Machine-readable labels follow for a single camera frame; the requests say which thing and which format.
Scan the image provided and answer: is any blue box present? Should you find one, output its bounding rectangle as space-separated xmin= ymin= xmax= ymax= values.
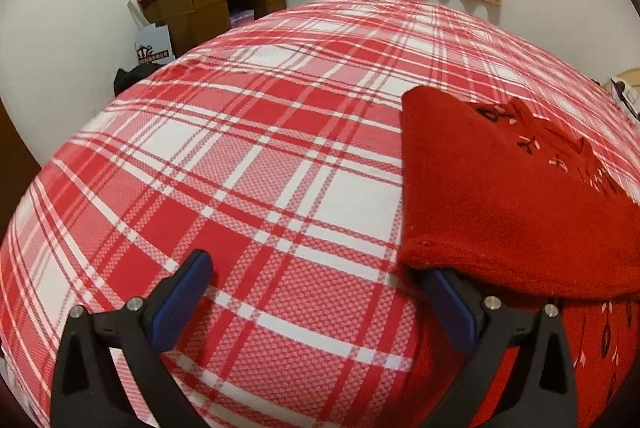
xmin=228 ymin=8 xmax=256 ymax=29

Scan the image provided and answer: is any brown wooden desk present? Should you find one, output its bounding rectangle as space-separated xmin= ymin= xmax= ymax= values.
xmin=136 ymin=0 xmax=288 ymax=59

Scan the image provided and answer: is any black bag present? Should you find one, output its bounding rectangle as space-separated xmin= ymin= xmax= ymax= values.
xmin=113 ymin=62 xmax=161 ymax=96

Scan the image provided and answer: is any red knitted sweater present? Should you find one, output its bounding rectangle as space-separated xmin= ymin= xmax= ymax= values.
xmin=397 ymin=86 xmax=640 ymax=428

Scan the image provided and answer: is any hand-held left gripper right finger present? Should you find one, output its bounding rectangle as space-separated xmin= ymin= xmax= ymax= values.
xmin=420 ymin=268 xmax=581 ymax=428

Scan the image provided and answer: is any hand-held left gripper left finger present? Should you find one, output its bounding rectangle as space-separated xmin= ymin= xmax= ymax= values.
xmin=50 ymin=249 xmax=216 ymax=428

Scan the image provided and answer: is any dark wooden door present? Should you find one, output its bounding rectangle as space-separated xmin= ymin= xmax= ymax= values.
xmin=0 ymin=98 xmax=41 ymax=239

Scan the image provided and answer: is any white printed paper bag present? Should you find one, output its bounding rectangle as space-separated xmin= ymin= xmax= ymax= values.
xmin=127 ymin=0 xmax=176 ymax=65

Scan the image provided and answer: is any red plaid bed sheet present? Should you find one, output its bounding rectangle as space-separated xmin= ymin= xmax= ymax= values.
xmin=0 ymin=0 xmax=640 ymax=428

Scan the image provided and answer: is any white patterned pillow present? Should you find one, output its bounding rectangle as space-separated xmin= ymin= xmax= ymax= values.
xmin=602 ymin=77 xmax=640 ymax=124

